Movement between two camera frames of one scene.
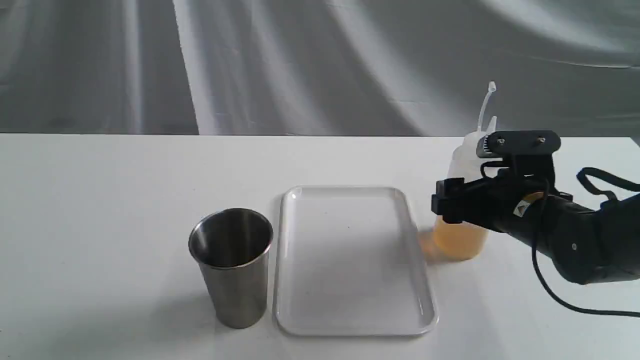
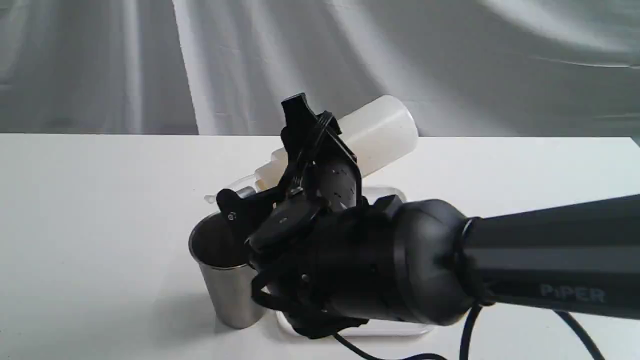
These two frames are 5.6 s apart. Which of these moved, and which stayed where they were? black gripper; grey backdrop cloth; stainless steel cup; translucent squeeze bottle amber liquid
Moved: black gripper; translucent squeeze bottle amber liquid
Stayed: grey backdrop cloth; stainless steel cup
